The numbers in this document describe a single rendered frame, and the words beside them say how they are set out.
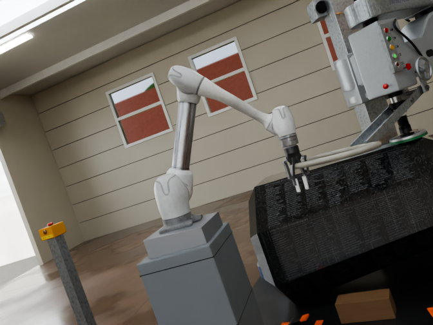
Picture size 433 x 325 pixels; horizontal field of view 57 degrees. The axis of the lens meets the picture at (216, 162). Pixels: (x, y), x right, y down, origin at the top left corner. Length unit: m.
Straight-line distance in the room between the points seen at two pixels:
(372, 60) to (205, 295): 1.64
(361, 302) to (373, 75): 1.32
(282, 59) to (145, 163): 4.00
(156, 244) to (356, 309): 1.19
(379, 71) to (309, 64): 6.31
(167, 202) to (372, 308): 1.28
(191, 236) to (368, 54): 1.51
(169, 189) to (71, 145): 8.83
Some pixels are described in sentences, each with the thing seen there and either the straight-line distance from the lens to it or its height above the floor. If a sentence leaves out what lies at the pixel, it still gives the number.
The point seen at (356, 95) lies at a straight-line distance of 3.42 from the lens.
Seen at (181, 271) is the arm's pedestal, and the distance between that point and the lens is 1.97.
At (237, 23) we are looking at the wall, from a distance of 9.18.
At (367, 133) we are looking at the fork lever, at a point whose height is 1.00.
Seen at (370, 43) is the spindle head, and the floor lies 1.49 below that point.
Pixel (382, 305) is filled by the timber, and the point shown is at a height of 0.10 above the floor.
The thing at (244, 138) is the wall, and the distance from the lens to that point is 8.99.
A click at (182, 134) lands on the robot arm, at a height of 1.34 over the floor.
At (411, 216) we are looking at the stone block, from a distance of 2.51.
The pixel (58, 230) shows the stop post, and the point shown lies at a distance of 2.93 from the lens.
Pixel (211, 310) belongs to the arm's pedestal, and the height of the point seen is 0.50.
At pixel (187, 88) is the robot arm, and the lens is 2.07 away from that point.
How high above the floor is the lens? 1.22
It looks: 2 degrees down
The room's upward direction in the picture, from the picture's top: 19 degrees counter-clockwise
